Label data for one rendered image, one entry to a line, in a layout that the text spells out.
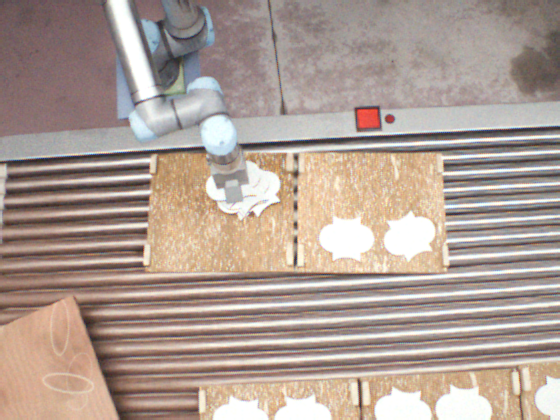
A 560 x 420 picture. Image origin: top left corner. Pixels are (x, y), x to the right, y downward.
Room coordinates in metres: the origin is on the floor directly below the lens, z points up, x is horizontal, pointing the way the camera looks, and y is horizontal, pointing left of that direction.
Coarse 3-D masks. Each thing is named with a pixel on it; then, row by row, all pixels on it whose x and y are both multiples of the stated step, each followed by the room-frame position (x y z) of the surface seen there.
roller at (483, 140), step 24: (312, 144) 0.78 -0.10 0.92; (336, 144) 0.77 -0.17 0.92; (360, 144) 0.76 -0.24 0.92; (384, 144) 0.75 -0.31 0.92; (408, 144) 0.75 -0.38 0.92; (432, 144) 0.74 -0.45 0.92; (456, 144) 0.73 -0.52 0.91; (480, 144) 0.72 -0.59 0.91; (504, 144) 0.72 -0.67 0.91; (528, 144) 0.71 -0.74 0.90; (0, 168) 0.83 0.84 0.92; (24, 168) 0.82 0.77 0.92; (48, 168) 0.81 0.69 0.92; (72, 168) 0.80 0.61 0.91; (96, 168) 0.80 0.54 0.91; (120, 168) 0.79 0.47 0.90
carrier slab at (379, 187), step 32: (320, 160) 0.72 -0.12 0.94; (352, 160) 0.71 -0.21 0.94; (384, 160) 0.70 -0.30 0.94; (416, 160) 0.69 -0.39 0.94; (320, 192) 0.63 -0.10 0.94; (352, 192) 0.61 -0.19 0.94; (384, 192) 0.60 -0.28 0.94; (416, 192) 0.59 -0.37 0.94; (320, 224) 0.53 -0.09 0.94; (384, 224) 0.51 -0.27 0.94; (320, 256) 0.44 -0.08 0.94; (384, 256) 0.42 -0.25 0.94; (416, 256) 0.41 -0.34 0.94
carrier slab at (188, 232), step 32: (160, 160) 0.78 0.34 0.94; (192, 160) 0.77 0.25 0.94; (256, 160) 0.75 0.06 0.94; (160, 192) 0.68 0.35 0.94; (192, 192) 0.67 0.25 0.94; (288, 192) 0.64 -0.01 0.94; (160, 224) 0.59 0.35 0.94; (192, 224) 0.58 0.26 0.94; (224, 224) 0.57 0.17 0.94; (256, 224) 0.56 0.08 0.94; (288, 224) 0.54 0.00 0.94; (160, 256) 0.50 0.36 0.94; (192, 256) 0.49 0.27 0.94; (224, 256) 0.48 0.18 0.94; (256, 256) 0.46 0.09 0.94
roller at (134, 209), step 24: (456, 192) 0.58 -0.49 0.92; (480, 192) 0.58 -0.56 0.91; (504, 192) 0.57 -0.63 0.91; (528, 192) 0.56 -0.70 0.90; (0, 216) 0.68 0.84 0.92; (24, 216) 0.67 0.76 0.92; (48, 216) 0.66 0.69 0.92; (72, 216) 0.65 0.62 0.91; (96, 216) 0.65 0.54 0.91; (120, 216) 0.64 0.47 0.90; (144, 216) 0.63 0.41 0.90
